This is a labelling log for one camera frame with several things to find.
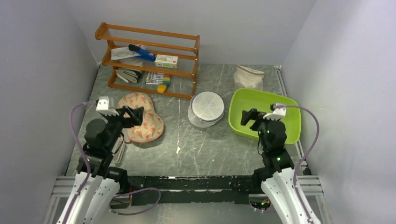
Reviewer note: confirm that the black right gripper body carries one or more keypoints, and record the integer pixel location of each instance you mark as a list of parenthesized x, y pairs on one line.
[(262, 125)]

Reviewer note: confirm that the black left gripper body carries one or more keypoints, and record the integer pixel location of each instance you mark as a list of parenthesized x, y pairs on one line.
[(116, 123)]

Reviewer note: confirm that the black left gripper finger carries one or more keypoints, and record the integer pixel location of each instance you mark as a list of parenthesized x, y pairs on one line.
[(137, 118), (125, 112)]

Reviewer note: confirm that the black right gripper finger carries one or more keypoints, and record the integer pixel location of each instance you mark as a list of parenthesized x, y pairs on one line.
[(259, 123), (252, 114)]

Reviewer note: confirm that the white mesh laundry bag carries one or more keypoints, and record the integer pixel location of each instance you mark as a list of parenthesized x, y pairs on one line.
[(205, 109)]

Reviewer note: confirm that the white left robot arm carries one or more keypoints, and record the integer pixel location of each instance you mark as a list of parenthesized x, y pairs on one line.
[(96, 157)]

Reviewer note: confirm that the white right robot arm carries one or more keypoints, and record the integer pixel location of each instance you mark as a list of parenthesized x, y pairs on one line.
[(277, 179)]

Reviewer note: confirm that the floral print bra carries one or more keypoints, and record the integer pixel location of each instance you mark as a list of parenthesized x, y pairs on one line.
[(152, 125)]

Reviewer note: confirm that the white flat case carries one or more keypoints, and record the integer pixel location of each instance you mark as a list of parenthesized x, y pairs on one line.
[(118, 151)]

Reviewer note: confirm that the grey black stapler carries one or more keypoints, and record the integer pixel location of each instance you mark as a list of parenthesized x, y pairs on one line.
[(130, 75)]

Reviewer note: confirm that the yellow small block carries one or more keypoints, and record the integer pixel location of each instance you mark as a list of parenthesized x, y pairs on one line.
[(162, 88)]

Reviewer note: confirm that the coloured marker pack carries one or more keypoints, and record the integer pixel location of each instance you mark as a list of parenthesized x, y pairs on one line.
[(157, 78)]

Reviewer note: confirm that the white paper booklet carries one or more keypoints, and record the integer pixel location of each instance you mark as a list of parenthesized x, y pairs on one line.
[(122, 53)]

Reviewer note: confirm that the orange wooden shelf rack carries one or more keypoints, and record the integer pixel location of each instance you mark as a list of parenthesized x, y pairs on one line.
[(184, 47)]

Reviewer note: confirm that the white green small box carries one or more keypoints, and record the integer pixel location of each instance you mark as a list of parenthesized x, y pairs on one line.
[(166, 61)]

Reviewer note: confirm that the blue stapler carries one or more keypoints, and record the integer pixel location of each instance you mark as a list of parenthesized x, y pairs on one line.
[(143, 54)]

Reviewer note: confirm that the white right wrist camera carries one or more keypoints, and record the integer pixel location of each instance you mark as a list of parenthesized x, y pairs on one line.
[(278, 111)]

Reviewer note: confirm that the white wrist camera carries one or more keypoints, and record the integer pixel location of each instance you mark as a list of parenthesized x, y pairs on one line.
[(278, 111), (103, 106)]

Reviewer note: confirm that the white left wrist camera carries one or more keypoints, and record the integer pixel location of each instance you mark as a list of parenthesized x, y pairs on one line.
[(103, 106)]

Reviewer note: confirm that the beige drawstring pouch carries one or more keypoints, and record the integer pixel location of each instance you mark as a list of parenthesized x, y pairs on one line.
[(245, 77)]

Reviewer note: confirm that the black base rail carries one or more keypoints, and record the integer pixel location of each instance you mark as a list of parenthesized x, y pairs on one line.
[(237, 189)]

